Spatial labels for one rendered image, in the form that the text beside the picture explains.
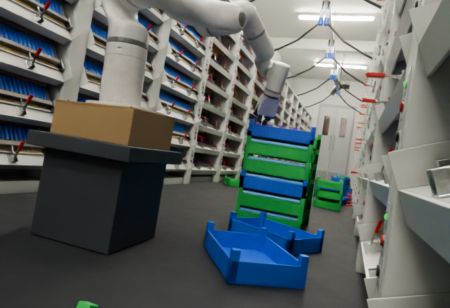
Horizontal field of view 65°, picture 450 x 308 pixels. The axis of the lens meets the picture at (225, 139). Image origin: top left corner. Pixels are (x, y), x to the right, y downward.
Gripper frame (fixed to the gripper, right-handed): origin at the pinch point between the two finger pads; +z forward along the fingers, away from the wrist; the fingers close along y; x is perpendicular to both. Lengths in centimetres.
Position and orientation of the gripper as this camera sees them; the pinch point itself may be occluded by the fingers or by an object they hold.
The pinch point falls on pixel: (261, 124)
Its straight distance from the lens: 177.7
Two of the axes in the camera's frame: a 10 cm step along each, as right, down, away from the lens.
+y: -9.4, -1.6, -3.1
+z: -2.8, 8.9, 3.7
